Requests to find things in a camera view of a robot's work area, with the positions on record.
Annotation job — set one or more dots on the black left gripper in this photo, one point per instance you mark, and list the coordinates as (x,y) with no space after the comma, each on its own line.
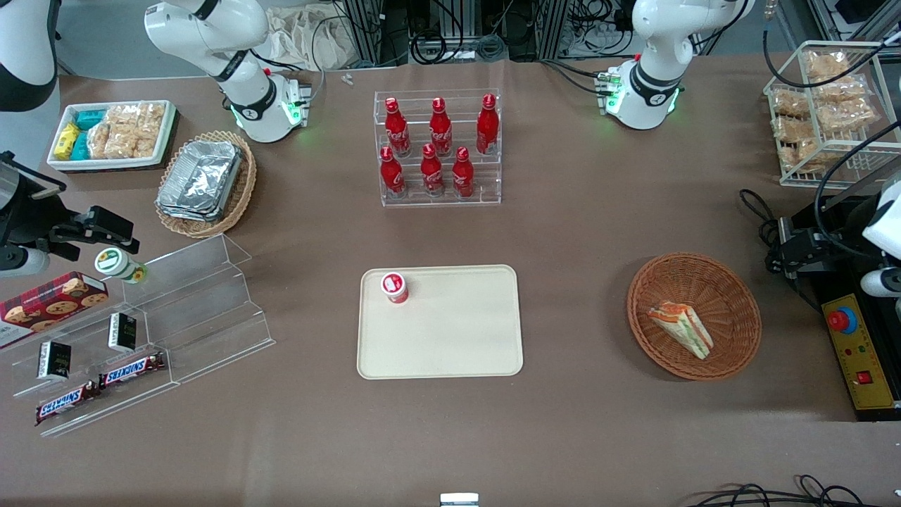
(833,239)

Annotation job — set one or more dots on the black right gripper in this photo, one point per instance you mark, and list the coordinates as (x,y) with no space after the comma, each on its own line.
(29,220)

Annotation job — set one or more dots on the triangular sandwich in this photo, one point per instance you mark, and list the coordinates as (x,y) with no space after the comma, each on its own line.
(683,327)

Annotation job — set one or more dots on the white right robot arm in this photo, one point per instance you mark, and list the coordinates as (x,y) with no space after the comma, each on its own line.
(211,28)

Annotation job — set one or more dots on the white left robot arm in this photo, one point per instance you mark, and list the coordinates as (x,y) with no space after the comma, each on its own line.
(654,42)

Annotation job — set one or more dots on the aluminium foil tray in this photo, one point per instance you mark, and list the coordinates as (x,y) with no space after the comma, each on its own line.
(204,172)
(186,215)

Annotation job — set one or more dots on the white rectangular snack tray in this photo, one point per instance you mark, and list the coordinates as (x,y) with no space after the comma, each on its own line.
(105,163)

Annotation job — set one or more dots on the round brown wicker basket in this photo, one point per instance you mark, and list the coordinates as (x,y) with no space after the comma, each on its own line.
(725,296)

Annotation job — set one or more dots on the oval light wicker basket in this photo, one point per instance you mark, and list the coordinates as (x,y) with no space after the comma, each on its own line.
(243,190)

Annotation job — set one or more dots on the beige plastic tray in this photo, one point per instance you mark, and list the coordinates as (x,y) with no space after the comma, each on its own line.
(457,331)

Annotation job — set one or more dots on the cup with green white lid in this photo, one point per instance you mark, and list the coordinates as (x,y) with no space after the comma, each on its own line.
(112,262)

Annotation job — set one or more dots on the black equipment platform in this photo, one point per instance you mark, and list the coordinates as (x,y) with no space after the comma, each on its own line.
(845,289)

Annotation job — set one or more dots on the red emergency stop button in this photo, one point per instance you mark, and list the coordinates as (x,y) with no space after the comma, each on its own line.
(842,321)

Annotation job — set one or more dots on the clear rice cracker pack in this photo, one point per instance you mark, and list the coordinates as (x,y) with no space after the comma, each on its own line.
(98,141)
(150,130)
(121,144)
(121,116)

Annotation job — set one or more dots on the clear bag of fried snacks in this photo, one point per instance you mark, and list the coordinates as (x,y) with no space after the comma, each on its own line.
(845,116)
(795,130)
(841,89)
(790,103)
(827,65)
(813,153)

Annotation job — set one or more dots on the teal snack packet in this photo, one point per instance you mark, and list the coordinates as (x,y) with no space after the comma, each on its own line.
(81,146)
(90,118)

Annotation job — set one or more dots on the red tartan cookie box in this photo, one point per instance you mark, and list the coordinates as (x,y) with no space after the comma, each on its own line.
(49,303)

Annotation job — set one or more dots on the small black box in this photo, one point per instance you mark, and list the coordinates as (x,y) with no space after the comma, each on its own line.
(122,332)
(54,360)

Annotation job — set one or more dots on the yellow snack packet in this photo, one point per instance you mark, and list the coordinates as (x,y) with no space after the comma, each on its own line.
(67,139)

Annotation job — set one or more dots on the clear acrylic stepped shelf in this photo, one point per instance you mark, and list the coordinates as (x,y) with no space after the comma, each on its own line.
(204,310)

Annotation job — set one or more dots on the yellow control box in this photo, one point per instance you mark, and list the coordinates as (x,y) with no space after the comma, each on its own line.
(869,352)

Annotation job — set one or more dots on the Snickers bar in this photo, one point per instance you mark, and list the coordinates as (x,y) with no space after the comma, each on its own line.
(132,370)
(67,403)

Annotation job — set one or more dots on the beige cloth bag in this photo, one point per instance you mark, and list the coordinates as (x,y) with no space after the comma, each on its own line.
(303,35)

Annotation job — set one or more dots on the red Coca-Cola bottle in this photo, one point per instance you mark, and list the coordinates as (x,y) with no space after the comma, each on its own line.
(431,172)
(397,130)
(391,176)
(487,127)
(462,176)
(440,130)

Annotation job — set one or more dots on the red cup with white lid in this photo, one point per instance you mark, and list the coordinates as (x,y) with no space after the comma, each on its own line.
(395,287)

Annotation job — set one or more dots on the clear acrylic bottle rack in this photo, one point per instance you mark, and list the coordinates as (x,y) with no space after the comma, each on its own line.
(486,176)

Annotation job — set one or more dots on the small white device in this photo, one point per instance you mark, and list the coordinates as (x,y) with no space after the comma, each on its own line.
(459,500)

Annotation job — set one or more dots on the aluminium profile frame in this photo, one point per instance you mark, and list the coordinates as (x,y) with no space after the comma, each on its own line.
(366,32)

